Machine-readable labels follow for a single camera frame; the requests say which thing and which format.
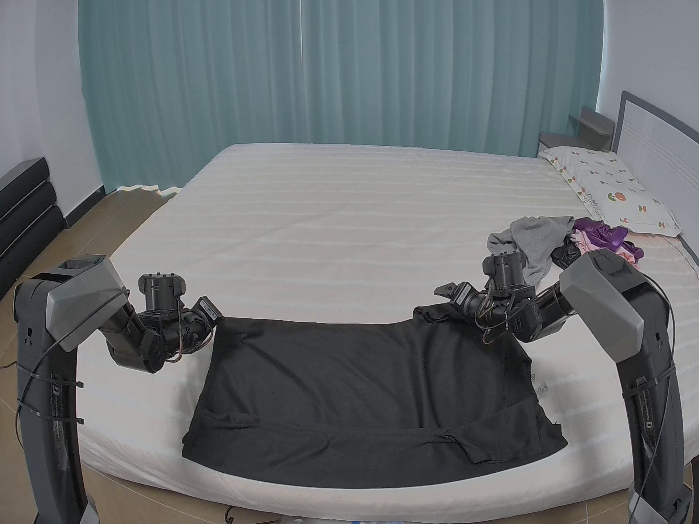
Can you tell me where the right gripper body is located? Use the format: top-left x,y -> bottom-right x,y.
453,281 -> 493,327

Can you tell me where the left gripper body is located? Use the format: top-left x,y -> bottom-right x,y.
179,295 -> 222,351

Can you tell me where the black T-shirt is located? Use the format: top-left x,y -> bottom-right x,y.
181,305 -> 569,481

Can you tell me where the bed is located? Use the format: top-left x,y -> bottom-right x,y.
66,90 -> 699,518

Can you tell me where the pile of clothes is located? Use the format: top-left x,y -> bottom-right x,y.
549,217 -> 645,271

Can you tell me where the grey garment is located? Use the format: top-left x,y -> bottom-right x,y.
486,215 -> 577,285

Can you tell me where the white printed pillow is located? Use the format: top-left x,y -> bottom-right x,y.
538,145 -> 683,238

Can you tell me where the black chest of drawers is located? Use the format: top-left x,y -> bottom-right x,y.
0,156 -> 66,299

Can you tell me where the grey bedside table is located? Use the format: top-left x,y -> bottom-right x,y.
538,105 -> 617,157

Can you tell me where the blue-green curtain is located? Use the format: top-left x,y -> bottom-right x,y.
300,0 -> 604,157
78,0 -> 304,195

